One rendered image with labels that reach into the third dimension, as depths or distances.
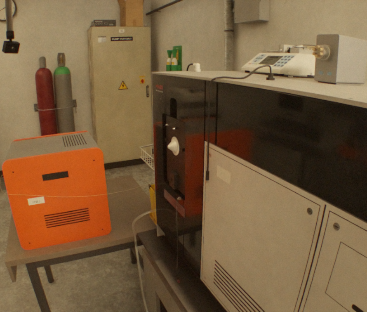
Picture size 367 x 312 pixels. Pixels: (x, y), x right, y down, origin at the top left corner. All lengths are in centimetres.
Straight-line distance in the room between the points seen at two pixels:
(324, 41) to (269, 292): 62
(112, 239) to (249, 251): 82
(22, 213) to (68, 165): 29
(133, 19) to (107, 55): 60
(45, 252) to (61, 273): 102
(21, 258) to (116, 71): 305
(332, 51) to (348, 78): 9
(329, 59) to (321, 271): 50
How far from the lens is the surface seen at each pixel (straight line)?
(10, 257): 142
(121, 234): 142
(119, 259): 243
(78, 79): 429
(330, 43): 80
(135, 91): 408
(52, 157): 124
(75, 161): 126
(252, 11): 229
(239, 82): 63
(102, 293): 216
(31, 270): 147
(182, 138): 93
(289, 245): 59
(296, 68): 102
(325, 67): 80
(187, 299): 104
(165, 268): 116
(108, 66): 397
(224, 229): 77
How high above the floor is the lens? 148
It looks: 18 degrees down
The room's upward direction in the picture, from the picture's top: straight up
